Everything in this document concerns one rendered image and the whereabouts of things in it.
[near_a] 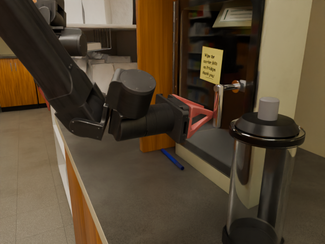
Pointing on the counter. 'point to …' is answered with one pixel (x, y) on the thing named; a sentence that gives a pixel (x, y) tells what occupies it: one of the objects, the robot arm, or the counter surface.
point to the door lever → (217, 117)
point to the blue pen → (172, 159)
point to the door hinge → (173, 43)
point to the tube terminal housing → (272, 68)
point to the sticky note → (211, 64)
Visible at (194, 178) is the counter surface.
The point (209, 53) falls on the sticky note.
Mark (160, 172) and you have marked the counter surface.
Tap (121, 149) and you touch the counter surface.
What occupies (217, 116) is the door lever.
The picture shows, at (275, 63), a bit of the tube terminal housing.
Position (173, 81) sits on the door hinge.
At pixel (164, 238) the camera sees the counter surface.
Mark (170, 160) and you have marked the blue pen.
